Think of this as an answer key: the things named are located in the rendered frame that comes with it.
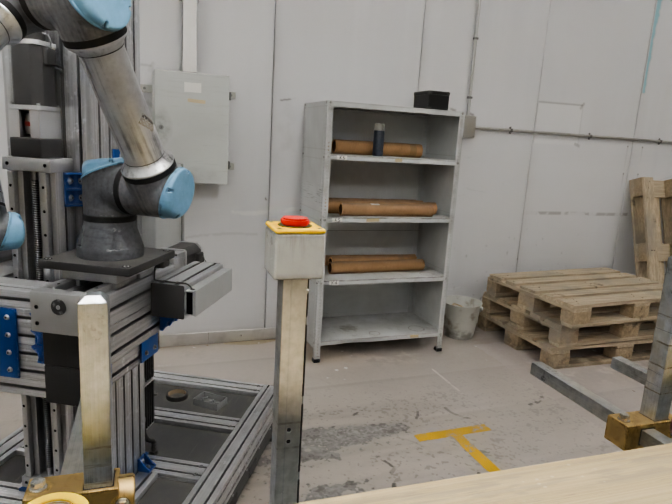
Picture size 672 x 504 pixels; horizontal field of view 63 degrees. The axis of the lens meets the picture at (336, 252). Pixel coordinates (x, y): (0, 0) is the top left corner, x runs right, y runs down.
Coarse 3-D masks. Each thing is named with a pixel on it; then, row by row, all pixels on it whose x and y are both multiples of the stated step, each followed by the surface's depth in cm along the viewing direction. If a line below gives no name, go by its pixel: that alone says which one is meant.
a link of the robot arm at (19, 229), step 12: (0, 180) 109; (0, 192) 107; (0, 204) 106; (0, 216) 105; (12, 216) 107; (0, 228) 105; (12, 228) 106; (24, 228) 108; (0, 240) 105; (12, 240) 107
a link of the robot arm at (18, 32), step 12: (0, 0) 93; (12, 0) 94; (0, 12) 93; (12, 12) 94; (24, 12) 95; (0, 24) 93; (12, 24) 94; (24, 24) 96; (0, 36) 93; (12, 36) 96; (24, 36) 98; (0, 48) 94
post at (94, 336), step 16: (80, 304) 68; (96, 304) 68; (80, 320) 68; (96, 320) 69; (80, 336) 69; (96, 336) 69; (80, 352) 69; (96, 352) 70; (80, 368) 70; (96, 368) 70; (80, 384) 70; (96, 384) 71; (96, 400) 71; (96, 416) 71; (112, 416) 75; (96, 432) 72; (112, 432) 75; (96, 448) 72; (112, 448) 75; (96, 464) 73; (112, 464) 74; (96, 480) 73; (112, 480) 74
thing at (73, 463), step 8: (80, 400) 98; (80, 408) 96; (80, 416) 93; (80, 424) 91; (72, 432) 88; (80, 432) 88; (72, 440) 86; (80, 440) 86; (72, 448) 84; (80, 448) 84; (72, 456) 82; (80, 456) 82; (64, 464) 80; (72, 464) 80; (80, 464) 80; (64, 472) 78; (72, 472) 78; (80, 472) 78
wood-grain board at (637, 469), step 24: (600, 456) 82; (624, 456) 82; (648, 456) 83; (456, 480) 74; (480, 480) 74; (504, 480) 74; (528, 480) 75; (552, 480) 75; (576, 480) 75; (600, 480) 76; (624, 480) 76; (648, 480) 76
